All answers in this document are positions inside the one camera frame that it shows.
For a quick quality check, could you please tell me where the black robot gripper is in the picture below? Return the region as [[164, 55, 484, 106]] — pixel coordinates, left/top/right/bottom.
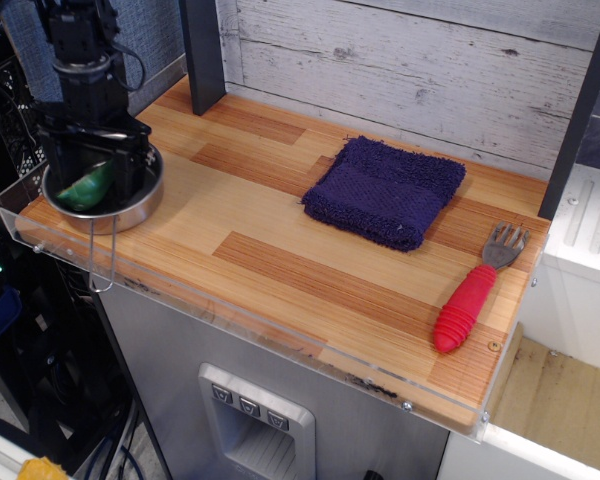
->
[[36, 59, 151, 201]]

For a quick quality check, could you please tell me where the green toy avocado half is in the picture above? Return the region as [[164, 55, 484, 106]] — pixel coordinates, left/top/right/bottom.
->
[[56, 160, 114, 212]]

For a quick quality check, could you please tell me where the stainless steel pot with handle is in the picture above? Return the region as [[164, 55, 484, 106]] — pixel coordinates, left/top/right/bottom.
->
[[42, 145, 164, 293]]

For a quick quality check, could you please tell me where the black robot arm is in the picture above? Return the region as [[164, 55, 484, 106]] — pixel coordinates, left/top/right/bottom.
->
[[36, 1, 151, 203]]

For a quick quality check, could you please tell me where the black storage crate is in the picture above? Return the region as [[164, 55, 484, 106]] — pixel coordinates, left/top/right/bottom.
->
[[0, 35, 46, 188]]

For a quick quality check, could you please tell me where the clear acrylic table edge guard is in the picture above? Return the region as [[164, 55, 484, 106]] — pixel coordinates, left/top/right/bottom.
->
[[0, 49, 552, 445]]

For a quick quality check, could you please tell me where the stainless steel toy fridge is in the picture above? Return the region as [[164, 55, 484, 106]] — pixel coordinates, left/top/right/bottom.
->
[[100, 282, 448, 479]]

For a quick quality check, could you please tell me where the purple folded towel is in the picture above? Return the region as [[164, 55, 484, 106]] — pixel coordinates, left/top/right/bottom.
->
[[302, 136, 466, 252]]

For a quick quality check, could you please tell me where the yellow and black object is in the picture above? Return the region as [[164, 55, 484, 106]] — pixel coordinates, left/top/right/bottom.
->
[[16, 457, 70, 480]]

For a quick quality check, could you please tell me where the white toy sink unit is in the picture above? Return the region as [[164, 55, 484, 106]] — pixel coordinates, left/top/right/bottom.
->
[[439, 165, 600, 479]]

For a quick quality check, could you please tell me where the dark grey left post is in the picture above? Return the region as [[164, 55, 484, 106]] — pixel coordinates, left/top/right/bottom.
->
[[179, 0, 226, 116]]

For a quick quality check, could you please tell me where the dark grey post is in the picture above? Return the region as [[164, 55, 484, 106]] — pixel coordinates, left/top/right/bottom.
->
[[538, 33, 600, 220], [179, 0, 226, 116]]

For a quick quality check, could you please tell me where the fork with red handle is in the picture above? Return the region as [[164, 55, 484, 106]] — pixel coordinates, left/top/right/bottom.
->
[[433, 222, 530, 353]]

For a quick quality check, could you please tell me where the dark grey right post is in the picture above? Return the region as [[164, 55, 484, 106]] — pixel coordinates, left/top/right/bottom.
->
[[538, 33, 600, 220]]

